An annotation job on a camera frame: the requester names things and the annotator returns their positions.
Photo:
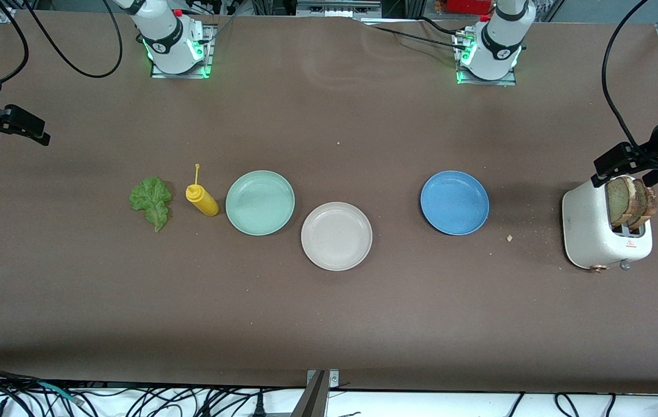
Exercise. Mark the brown toasted bread slice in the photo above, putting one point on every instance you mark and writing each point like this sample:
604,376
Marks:
618,202
647,202

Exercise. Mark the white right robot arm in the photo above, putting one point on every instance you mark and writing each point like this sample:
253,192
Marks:
167,35

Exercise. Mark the red box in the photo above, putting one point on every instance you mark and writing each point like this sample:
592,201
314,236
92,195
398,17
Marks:
468,6

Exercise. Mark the yellow mustard squeeze bottle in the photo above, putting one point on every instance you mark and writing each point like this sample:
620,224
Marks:
204,201

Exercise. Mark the silver metal bracket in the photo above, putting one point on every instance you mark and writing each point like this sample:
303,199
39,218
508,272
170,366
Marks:
333,379

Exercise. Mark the beige plate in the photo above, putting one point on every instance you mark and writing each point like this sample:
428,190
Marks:
336,236

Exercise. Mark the grey metal box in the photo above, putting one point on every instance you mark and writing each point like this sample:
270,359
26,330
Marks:
335,8

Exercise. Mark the mint green plate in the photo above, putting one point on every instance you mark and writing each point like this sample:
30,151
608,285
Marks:
260,202

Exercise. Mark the green lettuce leaf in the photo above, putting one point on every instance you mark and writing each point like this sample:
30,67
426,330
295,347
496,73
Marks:
152,200

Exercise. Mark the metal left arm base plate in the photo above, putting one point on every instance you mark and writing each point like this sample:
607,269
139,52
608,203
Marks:
485,83

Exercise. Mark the cream white toaster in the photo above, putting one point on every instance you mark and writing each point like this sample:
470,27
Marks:
587,231

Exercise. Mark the dark grey metal bar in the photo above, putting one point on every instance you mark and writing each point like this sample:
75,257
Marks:
311,402

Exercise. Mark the blue plate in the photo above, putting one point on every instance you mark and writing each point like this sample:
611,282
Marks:
454,202

